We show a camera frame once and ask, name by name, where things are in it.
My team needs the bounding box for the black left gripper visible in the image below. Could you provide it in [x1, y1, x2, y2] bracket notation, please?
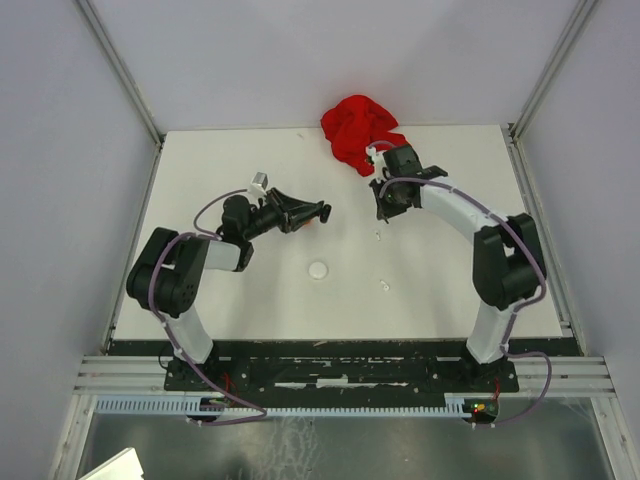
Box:
[243, 187, 321, 241]

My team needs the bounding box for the white earbud charging case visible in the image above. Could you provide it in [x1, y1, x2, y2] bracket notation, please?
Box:
[308, 261, 329, 280]

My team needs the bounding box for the black earbud charging case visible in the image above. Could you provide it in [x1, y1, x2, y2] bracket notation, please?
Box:
[319, 203, 332, 224]

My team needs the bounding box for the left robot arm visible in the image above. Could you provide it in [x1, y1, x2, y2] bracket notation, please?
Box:
[126, 188, 332, 390]

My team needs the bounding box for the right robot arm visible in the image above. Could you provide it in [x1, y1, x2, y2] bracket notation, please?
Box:
[365, 141, 547, 391]

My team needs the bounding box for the red crumpled cloth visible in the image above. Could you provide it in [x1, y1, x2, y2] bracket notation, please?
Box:
[320, 95, 408, 177]

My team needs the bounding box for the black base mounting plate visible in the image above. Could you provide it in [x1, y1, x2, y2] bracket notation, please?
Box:
[164, 349, 519, 407]

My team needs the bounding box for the grey metal plate corner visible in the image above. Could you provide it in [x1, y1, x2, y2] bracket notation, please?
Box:
[80, 447, 144, 480]

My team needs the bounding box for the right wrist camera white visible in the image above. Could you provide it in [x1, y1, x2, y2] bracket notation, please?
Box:
[365, 146, 386, 179]

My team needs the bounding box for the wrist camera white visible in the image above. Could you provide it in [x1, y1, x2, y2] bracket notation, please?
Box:
[248, 172, 269, 198]
[365, 146, 386, 179]

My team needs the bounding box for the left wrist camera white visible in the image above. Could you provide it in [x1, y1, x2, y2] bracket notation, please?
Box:
[248, 172, 269, 198]

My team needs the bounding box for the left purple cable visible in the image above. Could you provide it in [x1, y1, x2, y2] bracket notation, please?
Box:
[149, 187, 269, 427]

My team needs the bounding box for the right aluminium frame post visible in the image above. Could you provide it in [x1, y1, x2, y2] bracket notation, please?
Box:
[508, 0, 601, 144]

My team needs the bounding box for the aluminium frame post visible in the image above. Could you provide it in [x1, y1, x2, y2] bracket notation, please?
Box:
[508, 0, 601, 144]
[74, 0, 166, 146]

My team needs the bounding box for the white slotted cable duct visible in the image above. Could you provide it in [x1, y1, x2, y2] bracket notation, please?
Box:
[94, 395, 471, 419]

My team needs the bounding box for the left aluminium frame post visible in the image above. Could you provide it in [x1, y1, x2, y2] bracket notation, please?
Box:
[74, 0, 166, 146]

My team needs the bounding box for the aluminium front rail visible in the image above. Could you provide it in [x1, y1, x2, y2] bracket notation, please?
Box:
[72, 356, 616, 398]

